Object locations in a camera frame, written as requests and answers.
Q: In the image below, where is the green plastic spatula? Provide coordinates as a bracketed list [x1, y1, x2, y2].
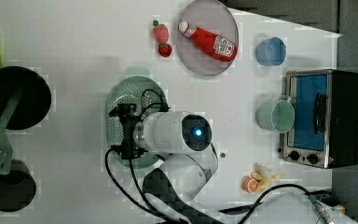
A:
[0, 89, 23, 175]

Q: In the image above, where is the metal cable connector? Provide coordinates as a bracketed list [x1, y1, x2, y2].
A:
[309, 194, 335, 224]

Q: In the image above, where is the dark red toy strawberry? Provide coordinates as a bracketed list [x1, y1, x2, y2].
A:
[158, 43, 172, 58]

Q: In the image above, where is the light green mug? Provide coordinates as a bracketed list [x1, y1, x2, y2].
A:
[256, 95, 295, 133]

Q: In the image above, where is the red ketchup bottle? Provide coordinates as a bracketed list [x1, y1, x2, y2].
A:
[178, 21, 238, 62]

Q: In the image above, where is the black frying pan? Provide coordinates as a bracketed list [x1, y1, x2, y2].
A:
[0, 66, 51, 130]

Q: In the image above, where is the pale pink toy strawberry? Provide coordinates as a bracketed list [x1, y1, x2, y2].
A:
[153, 24, 170, 44]

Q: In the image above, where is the black toaster oven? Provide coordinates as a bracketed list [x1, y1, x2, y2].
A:
[282, 69, 358, 169]

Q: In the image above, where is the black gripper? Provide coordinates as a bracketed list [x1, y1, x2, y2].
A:
[108, 104, 145, 160]

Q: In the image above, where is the toy peeled banana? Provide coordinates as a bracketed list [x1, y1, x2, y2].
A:
[251, 165, 284, 192]

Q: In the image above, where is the blue plastic cup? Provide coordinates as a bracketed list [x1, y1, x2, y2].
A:
[256, 37, 286, 66]

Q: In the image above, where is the toy orange slice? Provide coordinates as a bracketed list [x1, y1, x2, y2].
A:
[242, 176, 258, 193]

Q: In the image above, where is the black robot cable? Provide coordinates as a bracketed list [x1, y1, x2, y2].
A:
[104, 88, 334, 224]

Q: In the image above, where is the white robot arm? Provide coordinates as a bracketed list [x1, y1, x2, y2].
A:
[108, 103, 223, 224]

